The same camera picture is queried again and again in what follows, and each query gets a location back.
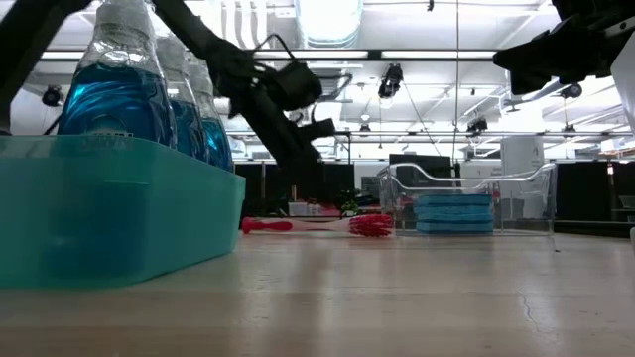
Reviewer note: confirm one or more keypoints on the blue dish soap bottle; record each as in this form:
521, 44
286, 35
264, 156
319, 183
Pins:
119, 99
218, 144
186, 124

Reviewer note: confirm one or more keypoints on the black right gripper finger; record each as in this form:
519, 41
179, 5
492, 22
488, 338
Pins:
533, 57

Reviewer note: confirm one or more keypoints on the red bristle dish brush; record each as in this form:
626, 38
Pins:
372, 225

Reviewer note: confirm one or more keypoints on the white cabinet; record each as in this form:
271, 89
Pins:
521, 154

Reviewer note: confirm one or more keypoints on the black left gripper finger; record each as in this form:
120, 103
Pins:
307, 178

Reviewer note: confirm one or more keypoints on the white storage box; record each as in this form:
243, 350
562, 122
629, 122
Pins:
305, 209

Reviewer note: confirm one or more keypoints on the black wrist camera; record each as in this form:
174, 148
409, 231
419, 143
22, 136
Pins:
585, 15
295, 84

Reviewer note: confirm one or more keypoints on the teal plastic bin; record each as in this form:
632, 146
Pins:
109, 213

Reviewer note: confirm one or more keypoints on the small green leafy plant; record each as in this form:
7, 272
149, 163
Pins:
353, 203

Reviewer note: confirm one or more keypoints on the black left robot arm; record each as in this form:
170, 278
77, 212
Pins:
208, 47

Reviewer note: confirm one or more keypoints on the grey horizontal rail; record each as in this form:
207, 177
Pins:
446, 133

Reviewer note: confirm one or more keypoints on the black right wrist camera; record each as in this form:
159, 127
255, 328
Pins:
585, 15

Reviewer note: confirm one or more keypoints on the clear plastic bin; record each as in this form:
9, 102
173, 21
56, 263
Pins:
546, 198

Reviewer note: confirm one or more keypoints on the silver round air duct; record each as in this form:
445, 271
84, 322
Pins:
330, 22

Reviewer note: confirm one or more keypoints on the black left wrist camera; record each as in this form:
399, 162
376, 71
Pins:
295, 84

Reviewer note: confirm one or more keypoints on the black ceiling lamp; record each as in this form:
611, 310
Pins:
52, 95
476, 125
391, 79
571, 90

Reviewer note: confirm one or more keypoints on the black monitor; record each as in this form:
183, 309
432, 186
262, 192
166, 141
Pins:
426, 166

